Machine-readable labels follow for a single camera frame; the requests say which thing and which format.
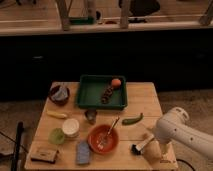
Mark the white handled black brush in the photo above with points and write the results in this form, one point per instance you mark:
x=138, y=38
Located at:
x=136, y=149

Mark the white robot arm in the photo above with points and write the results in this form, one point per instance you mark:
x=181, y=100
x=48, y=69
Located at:
x=172, y=126

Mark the small metal cup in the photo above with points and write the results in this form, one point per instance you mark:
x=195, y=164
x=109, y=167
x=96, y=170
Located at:
x=90, y=115

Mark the white cup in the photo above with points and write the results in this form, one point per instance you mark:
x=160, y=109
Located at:
x=70, y=127

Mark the light green cup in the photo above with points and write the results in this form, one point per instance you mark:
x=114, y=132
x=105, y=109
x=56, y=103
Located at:
x=56, y=136

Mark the brown pine cone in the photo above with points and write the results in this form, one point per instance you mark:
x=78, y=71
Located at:
x=107, y=94

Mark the orange fruit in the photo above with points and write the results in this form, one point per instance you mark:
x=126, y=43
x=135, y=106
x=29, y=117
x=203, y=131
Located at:
x=116, y=83

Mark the green plastic tray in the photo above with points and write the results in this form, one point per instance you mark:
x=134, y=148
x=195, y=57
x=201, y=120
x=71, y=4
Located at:
x=92, y=87

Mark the green cucumber toy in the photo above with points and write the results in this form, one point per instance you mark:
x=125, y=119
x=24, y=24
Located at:
x=130, y=121

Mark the grey cloth in bowl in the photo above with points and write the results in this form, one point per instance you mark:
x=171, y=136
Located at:
x=61, y=94

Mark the dark brown bowl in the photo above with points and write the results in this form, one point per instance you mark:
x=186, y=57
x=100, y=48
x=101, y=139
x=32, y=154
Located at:
x=53, y=90

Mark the orange bowl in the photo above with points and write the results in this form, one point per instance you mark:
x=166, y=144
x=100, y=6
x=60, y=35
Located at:
x=96, y=135

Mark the yellow banana toy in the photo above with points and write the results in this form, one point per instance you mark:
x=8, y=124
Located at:
x=57, y=115

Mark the blue grey sponge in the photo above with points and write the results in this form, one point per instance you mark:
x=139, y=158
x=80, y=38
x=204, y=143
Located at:
x=82, y=153

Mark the wooden block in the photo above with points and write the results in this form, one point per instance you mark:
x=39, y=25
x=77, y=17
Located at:
x=44, y=155

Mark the black pole stand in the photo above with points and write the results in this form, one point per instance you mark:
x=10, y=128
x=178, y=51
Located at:
x=17, y=145

